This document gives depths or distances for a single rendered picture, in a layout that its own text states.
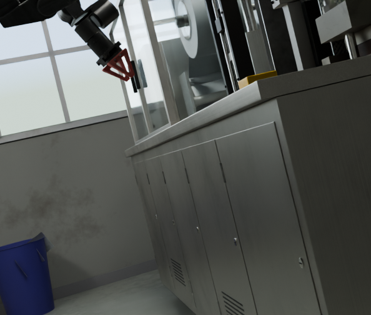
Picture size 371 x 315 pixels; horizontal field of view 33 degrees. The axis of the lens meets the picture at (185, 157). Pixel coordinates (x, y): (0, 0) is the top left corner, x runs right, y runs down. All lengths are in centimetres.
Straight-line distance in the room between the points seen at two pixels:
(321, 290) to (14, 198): 362
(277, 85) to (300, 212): 25
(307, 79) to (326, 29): 26
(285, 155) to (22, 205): 358
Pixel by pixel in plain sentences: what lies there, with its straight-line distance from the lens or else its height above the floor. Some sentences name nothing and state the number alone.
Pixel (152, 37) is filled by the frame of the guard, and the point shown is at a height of 127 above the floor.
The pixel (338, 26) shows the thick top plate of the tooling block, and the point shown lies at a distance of 146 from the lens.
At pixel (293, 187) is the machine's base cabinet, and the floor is 68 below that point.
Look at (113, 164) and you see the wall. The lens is 481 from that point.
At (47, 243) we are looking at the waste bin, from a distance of 442.
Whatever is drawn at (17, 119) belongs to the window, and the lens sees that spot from 473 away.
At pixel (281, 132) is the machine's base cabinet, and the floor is 79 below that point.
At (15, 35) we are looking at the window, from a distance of 484.
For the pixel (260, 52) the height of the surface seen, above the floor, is 109.
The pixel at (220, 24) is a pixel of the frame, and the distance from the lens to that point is 193.
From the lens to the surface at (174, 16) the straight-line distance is 259.
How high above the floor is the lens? 79
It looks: level
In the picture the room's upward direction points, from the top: 14 degrees counter-clockwise
